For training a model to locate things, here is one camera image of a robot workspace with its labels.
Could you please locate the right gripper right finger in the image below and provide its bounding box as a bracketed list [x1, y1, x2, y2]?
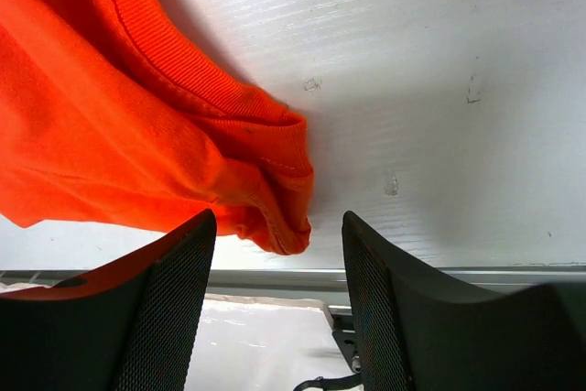
[342, 212, 585, 390]

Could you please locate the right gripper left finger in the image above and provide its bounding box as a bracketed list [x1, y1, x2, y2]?
[1, 210, 216, 390]

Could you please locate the orange t shirt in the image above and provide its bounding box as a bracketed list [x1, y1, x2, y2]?
[1, 0, 314, 255]

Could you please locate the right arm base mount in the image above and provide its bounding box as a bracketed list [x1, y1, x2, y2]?
[292, 303, 367, 391]

